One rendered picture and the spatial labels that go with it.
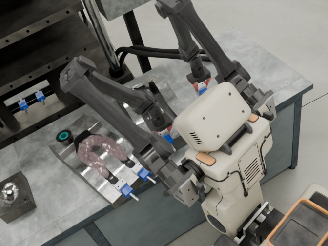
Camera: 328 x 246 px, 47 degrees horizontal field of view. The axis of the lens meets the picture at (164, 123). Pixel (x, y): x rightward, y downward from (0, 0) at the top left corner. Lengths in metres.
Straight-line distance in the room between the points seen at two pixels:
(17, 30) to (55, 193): 0.85
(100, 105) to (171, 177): 0.32
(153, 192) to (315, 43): 2.21
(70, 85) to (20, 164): 1.01
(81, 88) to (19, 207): 0.86
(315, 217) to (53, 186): 1.19
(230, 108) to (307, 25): 2.67
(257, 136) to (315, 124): 1.67
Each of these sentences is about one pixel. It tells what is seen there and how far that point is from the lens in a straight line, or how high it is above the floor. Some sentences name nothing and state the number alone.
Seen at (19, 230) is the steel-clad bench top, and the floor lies 0.80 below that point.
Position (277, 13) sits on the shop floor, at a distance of 3.99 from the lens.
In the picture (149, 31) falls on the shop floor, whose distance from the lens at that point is 4.08.
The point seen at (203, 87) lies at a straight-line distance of 1.86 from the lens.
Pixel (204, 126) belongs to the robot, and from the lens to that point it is 1.16.
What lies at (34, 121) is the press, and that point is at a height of 0.79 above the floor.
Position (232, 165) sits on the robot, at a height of 1.22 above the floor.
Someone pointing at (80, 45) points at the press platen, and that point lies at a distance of 2.27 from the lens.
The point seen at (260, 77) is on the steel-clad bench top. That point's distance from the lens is 2.10.
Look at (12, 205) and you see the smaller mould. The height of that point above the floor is 0.87.
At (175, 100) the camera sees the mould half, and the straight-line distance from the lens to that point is 1.93.
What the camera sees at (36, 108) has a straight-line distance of 2.38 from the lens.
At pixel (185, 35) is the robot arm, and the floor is 1.34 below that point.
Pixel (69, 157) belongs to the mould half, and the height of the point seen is 0.87.
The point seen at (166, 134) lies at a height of 0.94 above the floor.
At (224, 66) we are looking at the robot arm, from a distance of 1.39.
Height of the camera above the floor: 2.23
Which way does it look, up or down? 47 degrees down
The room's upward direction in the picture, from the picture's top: 18 degrees counter-clockwise
